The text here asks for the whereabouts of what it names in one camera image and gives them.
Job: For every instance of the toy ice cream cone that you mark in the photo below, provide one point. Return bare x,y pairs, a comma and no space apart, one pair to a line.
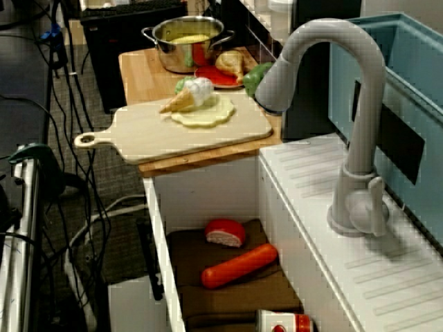
183,98

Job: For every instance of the pale yellow toy dough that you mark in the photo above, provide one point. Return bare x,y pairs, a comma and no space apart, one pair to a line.
211,115

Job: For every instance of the red toy cheese wedge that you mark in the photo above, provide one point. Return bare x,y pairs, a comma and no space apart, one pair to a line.
225,231

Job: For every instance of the light wooden cutting board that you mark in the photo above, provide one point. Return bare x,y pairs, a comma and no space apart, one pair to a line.
155,138

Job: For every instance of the red toy plate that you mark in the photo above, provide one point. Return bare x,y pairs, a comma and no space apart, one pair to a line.
216,79

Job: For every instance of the green toy bell pepper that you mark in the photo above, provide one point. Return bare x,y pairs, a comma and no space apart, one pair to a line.
252,81

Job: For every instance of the white toy sink unit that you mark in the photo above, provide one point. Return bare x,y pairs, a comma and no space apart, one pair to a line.
311,207

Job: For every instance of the orange toy sausage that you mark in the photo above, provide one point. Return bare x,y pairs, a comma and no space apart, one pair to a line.
239,266

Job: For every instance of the toy chicken drumstick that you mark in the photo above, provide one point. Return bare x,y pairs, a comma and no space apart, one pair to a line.
230,62

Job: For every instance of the stainless steel pot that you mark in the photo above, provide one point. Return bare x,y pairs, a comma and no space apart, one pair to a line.
173,58

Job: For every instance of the yellow toy corn cob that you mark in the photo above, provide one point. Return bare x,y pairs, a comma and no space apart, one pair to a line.
188,39

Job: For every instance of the grey toy faucet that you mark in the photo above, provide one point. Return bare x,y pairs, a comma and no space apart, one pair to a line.
360,138

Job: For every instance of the black computer case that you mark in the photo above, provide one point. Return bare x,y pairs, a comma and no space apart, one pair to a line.
104,69

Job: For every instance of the grey appliance front panel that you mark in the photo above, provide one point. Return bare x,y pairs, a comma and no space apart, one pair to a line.
131,307

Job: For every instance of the red white tomato can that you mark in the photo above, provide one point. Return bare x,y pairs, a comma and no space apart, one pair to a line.
287,321

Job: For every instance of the black rectangular panel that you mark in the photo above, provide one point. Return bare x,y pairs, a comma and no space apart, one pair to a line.
398,138

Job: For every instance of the green clamp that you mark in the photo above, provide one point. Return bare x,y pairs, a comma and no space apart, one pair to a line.
31,150

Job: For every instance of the teal plastic bin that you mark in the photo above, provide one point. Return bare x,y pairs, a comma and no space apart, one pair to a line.
415,69

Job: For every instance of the aluminium frame rail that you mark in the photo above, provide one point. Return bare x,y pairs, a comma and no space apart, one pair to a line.
20,242

